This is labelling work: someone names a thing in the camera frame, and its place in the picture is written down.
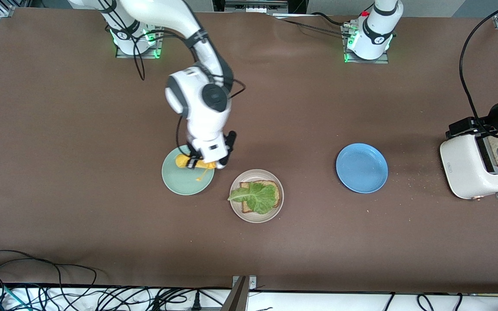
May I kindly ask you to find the blue plate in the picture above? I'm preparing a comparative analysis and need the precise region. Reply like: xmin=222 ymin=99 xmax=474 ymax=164
xmin=336 ymin=143 xmax=389 ymax=194

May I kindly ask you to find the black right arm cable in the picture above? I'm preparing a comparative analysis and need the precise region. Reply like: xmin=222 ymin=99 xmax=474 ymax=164
xmin=102 ymin=0 xmax=247 ymax=149

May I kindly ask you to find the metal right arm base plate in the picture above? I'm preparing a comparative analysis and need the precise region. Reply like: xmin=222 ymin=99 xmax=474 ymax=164
xmin=115 ymin=18 xmax=166 ymax=59

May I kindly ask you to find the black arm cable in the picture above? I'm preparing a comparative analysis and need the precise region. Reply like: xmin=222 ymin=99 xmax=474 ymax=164
xmin=460 ymin=0 xmax=498 ymax=121
xmin=102 ymin=0 xmax=247 ymax=149

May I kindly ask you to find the light green plate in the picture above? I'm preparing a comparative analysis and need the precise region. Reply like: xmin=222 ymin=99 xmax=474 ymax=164
xmin=161 ymin=144 xmax=215 ymax=196

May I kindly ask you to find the grey thin cable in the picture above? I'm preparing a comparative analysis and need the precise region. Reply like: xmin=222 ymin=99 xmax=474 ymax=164
xmin=157 ymin=10 xmax=181 ymax=34

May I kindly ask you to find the white toaster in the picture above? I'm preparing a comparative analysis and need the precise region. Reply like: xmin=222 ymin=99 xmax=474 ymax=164
xmin=440 ymin=127 xmax=498 ymax=200

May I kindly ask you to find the grey metal bracket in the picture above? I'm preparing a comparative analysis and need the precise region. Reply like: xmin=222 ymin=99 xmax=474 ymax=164
xmin=221 ymin=275 xmax=257 ymax=311

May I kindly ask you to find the grey and black equipment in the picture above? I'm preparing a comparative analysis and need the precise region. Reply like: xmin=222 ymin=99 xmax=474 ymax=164
xmin=213 ymin=0 xmax=308 ymax=14

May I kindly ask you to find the green lettuce leaf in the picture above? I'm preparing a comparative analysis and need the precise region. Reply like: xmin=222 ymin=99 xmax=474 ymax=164
xmin=227 ymin=181 xmax=278 ymax=215

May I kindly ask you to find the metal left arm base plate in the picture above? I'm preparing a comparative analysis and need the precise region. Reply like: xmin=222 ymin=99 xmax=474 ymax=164
xmin=343 ymin=24 xmax=389 ymax=64

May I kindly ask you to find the yellow mustard squeeze bottle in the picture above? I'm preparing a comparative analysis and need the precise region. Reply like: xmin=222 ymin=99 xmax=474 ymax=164
xmin=176 ymin=154 xmax=216 ymax=182

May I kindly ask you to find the black base power cable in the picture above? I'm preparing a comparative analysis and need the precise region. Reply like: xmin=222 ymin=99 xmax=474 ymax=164
xmin=271 ymin=12 xmax=355 ymax=38

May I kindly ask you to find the beige plate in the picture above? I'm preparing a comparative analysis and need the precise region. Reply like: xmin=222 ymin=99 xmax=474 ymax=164
xmin=230 ymin=169 xmax=284 ymax=224

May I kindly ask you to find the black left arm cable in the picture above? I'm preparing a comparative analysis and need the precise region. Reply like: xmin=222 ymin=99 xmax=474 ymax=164
xmin=460 ymin=0 xmax=498 ymax=121

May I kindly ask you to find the black looping cable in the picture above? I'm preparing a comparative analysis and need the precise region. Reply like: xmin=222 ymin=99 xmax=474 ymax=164
xmin=0 ymin=250 xmax=98 ymax=298

